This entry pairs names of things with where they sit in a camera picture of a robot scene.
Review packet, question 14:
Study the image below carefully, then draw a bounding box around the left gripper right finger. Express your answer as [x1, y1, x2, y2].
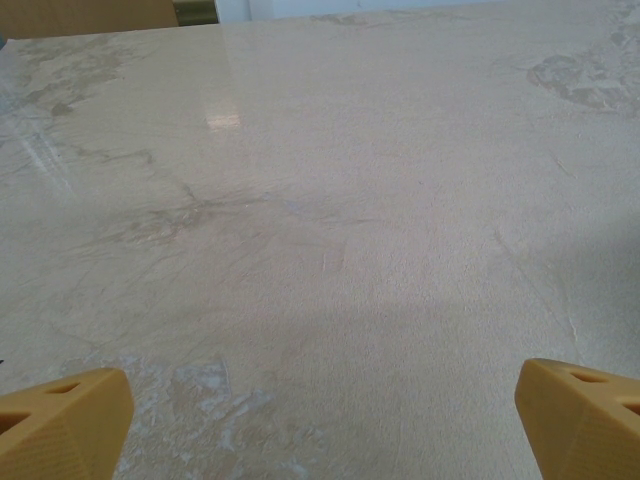
[516, 357, 640, 480]

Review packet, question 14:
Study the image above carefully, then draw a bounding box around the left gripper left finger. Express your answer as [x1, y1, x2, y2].
[0, 367, 135, 480]

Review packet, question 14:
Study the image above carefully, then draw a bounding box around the brown wooden door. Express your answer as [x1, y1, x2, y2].
[0, 0, 180, 41]

